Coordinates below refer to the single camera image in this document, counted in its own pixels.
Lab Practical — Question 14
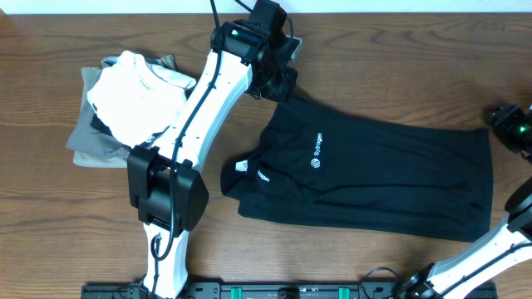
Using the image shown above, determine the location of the black t-shirt with logo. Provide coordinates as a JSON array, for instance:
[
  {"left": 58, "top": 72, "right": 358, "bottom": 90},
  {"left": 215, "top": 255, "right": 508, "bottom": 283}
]
[{"left": 220, "top": 96, "right": 493, "bottom": 242}]

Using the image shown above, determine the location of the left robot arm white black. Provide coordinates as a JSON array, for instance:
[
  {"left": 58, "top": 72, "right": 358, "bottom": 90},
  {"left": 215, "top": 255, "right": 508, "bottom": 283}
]
[{"left": 127, "top": 17, "right": 302, "bottom": 298}]

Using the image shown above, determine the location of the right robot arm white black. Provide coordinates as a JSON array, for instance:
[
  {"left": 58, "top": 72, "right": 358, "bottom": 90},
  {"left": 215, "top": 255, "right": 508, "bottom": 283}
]
[{"left": 392, "top": 105, "right": 531, "bottom": 299}]

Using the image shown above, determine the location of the white folded t-shirt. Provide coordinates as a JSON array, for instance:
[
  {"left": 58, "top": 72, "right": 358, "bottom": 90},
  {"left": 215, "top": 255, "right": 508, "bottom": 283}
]
[{"left": 87, "top": 51, "right": 196, "bottom": 148}]

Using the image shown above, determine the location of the grey folded t-shirt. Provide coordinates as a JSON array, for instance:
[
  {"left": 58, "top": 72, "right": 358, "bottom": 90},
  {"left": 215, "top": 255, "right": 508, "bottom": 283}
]
[{"left": 66, "top": 55, "right": 196, "bottom": 152}]

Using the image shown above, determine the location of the black mounting rail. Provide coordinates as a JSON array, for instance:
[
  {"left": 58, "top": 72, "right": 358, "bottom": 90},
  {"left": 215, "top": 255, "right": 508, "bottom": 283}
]
[{"left": 81, "top": 272, "right": 498, "bottom": 299}]

